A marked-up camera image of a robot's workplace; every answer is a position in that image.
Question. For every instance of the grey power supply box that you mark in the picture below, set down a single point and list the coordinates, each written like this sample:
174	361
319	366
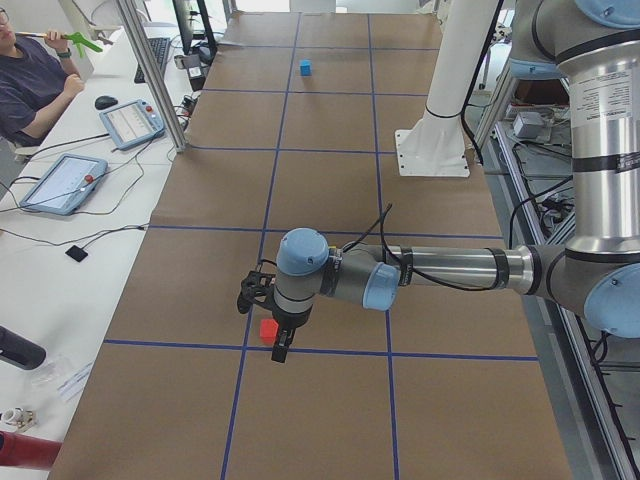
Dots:
528	125

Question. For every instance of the black thermos bottle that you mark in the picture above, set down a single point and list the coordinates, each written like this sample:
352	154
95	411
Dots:
19	351

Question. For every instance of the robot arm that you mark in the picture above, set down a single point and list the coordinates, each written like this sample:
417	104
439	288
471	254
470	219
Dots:
595	45

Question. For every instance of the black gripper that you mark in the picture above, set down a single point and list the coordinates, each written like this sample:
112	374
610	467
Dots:
290	321

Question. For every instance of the near teach pendant tablet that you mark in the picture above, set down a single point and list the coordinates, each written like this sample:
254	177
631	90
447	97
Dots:
65	185

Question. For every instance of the white camera mast with base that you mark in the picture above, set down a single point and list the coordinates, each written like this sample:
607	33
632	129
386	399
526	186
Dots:
435	146

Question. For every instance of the red bottle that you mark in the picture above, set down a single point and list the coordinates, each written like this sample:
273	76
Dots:
27	452

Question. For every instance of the small black square pad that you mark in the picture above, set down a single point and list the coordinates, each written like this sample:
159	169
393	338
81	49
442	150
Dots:
76	253

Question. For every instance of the red foam block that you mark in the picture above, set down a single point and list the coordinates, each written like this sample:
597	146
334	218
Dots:
268	331

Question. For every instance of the person in dark shirt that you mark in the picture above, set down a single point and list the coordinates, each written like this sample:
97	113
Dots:
38	83

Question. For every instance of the aluminium frame post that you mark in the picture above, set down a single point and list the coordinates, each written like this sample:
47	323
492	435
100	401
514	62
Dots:
154	78

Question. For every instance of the far teach pendant tablet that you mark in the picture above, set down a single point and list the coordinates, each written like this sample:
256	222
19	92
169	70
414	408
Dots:
132	124

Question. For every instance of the black keyboard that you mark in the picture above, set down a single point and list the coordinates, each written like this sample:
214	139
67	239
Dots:
160	49

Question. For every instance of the teach pendant tablet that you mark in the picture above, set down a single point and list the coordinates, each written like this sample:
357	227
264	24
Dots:
65	185
132	124

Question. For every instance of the blue foam block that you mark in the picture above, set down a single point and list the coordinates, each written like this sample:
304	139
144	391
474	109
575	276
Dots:
305	67

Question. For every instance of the green handled grabber tool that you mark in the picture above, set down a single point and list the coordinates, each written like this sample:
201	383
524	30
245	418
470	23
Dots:
76	38

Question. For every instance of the black computer mouse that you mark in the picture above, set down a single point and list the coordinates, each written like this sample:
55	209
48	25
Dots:
104	102

